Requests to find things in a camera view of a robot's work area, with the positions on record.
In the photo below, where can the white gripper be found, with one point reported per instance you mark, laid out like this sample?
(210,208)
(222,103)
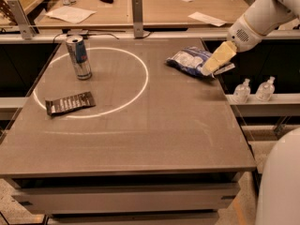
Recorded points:
(245,36)

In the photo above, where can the blue chip bag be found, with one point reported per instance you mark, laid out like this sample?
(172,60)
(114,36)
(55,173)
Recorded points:
(191,60)

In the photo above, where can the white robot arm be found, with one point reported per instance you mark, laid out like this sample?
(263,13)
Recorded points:
(259,20)

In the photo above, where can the white paper sheet right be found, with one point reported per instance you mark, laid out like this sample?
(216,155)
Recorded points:
(207,19)

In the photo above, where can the clear sanitizer bottle left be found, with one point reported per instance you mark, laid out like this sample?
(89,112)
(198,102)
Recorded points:
(241,92)

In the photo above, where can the clear sanitizer bottle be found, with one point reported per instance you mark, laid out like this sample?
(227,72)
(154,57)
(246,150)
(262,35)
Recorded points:
(265,90)
(241,92)

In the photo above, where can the clear sanitizer bottle right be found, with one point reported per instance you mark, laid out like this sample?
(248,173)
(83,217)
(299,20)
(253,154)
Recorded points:
(265,90)

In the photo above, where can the wooden back desk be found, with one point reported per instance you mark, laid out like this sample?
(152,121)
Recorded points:
(156,13)

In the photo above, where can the dark brown snack wrapper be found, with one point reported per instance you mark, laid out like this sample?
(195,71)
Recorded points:
(70,104)

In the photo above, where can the silver blue energy drink can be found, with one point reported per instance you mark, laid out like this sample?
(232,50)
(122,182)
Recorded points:
(78,56)

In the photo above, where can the white drawer cabinet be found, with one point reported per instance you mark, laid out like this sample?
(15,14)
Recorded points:
(153,204)

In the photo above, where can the white paper sheet left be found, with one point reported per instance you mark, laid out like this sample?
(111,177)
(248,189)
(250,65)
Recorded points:
(70,14)

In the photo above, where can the metal bracket middle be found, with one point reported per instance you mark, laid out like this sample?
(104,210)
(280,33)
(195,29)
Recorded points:
(137,16)

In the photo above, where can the metal bracket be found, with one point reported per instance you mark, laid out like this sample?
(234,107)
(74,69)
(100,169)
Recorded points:
(25,26)
(137,16)

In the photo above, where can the metal bracket left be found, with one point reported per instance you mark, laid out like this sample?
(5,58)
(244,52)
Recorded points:
(25,26)

